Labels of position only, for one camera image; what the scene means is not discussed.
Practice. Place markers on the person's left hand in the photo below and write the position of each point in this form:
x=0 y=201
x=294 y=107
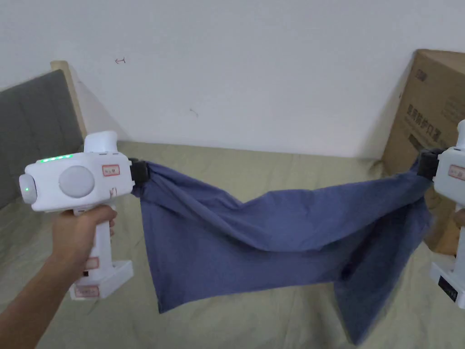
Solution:
x=81 y=232

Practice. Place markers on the bed with pale green sheet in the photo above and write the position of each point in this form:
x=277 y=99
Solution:
x=254 y=320

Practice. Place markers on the dark blue garment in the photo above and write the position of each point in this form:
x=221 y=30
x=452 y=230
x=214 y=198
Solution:
x=254 y=232

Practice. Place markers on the person's left forearm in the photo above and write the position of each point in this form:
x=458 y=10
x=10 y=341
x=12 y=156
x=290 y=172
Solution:
x=31 y=296

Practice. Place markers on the brown cardboard carton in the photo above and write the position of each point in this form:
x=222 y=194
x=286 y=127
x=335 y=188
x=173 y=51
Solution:
x=421 y=120

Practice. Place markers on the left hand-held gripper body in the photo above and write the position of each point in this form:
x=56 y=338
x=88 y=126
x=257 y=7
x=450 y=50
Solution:
x=78 y=181

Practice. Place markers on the person's right hand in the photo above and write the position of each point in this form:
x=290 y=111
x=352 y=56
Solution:
x=460 y=222

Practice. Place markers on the grey padded headboard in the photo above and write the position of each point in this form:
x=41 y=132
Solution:
x=32 y=127

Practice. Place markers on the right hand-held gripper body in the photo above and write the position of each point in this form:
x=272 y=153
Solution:
x=449 y=174

